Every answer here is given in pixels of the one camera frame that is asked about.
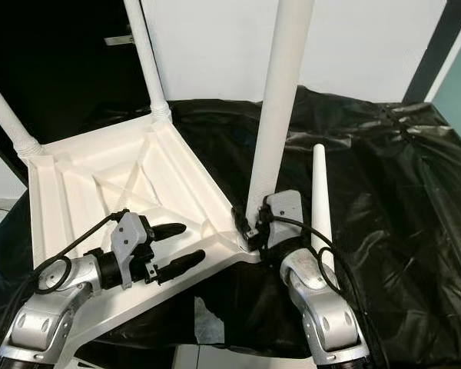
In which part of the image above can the wide grey tape piece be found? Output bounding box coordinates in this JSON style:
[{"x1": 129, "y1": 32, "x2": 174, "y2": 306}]
[{"x1": 196, "y1": 296, "x2": 224, "y2": 345}]

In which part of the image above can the black plastic cover sheet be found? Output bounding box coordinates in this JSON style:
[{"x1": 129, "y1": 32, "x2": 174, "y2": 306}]
[{"x1": 0, "y1": 85, "x2": 461, "y2": 362}]

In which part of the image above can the black door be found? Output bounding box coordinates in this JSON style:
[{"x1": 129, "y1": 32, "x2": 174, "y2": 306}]
[{"x1": 0, "y1": 0, "x2": 158, "y2": 178}]

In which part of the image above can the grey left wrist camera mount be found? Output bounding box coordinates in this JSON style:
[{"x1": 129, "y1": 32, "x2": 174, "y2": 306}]
[{"x1": 111, "y1": 211, "x2": 151, "y2": 289}]

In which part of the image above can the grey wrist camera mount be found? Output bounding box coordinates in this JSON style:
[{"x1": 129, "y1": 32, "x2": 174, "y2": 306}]
[
  {"x1": 111, "y1": 211, "x2": 151, "y2": 289},
  {"x1": 264, "y1": 190, "x2": 303, "y2": 247}
]

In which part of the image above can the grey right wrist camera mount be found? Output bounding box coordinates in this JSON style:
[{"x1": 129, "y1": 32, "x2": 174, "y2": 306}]
[{"x1": 264, "y1": 190, "x2": 303, "y2": 247}]

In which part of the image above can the silver door handle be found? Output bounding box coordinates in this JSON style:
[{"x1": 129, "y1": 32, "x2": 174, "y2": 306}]
[{"x1": 105, "y1": 31, "x2": 135, "y2": 47}]

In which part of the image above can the black wall column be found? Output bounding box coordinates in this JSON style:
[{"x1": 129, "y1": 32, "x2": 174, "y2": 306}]
[{"x1": 403, "y1": 0, "x2": 461, "y2": 97}]

